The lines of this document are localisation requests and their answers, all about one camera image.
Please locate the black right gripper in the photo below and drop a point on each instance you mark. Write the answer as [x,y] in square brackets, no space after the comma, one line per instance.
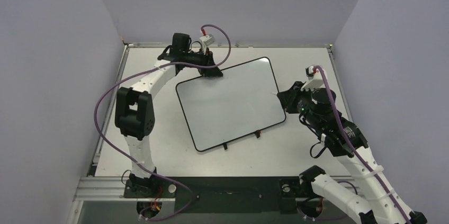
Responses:
[293,98]

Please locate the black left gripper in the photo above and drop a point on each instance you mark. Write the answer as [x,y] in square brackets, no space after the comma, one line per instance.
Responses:
[210,72]

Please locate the white whiteboard black frame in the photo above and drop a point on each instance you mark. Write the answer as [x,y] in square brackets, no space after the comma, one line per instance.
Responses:
[220,110]

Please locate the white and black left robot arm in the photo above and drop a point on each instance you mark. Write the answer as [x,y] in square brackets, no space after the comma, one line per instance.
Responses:
[134,109]

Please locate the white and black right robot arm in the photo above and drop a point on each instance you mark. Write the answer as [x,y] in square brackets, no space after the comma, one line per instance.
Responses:
[379,202]

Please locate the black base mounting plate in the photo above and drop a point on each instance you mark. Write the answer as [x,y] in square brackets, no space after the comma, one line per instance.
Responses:
[261,194]

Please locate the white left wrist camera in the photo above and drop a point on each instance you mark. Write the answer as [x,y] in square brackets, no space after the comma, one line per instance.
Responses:
[205,41]

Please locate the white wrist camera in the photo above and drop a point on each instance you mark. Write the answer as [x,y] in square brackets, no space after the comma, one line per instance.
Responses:
[205,41]
[315,78]

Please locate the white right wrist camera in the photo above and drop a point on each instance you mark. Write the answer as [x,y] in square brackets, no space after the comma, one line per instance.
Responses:
[315,78]

